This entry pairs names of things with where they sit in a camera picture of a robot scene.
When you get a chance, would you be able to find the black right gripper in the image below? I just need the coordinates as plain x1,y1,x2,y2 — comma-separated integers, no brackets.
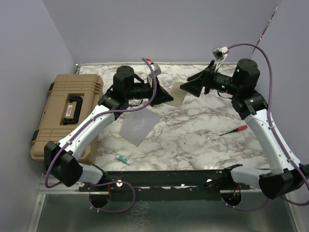
180,60,240,97

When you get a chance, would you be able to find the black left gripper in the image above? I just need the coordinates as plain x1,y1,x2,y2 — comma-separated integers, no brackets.
126,76,174,107

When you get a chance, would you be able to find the beige paper letter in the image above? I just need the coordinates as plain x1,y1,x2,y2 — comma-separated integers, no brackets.
167,82,187,107

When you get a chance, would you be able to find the grey paper envelope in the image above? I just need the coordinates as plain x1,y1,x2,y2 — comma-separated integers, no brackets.
119,108,161,147

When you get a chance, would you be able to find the green white glue stick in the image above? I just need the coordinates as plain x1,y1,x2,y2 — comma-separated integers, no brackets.
116,155,131,165

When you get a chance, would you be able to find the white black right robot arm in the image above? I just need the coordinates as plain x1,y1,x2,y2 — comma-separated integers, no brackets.
180,58,309,199

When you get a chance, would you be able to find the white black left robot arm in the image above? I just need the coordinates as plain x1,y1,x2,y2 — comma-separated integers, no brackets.
44,62,173,191

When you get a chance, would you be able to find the tan plastic tool case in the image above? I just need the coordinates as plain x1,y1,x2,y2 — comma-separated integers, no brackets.
30,74,103,161

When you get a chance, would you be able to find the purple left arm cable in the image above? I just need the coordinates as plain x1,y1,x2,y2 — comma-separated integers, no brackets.
44,57,157,189

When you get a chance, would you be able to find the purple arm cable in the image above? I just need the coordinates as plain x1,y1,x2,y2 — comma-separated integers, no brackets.
44,57,157,189
226,43,309,207

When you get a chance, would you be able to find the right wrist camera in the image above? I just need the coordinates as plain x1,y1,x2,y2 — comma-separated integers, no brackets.
212,46,229,71

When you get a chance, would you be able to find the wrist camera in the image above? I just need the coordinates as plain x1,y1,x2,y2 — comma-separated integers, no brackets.
212,46,229,71
144,63,162,82

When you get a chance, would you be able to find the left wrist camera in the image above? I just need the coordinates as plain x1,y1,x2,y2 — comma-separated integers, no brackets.
144,63,162,82

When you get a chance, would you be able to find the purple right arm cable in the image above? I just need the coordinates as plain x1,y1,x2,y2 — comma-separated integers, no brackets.
226,43,309,207

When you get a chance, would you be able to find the red handled screwdriver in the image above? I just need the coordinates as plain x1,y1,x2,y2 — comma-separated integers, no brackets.
220,125,248,136

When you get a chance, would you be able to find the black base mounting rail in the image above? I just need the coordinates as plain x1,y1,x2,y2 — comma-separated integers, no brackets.
79,169,250,202

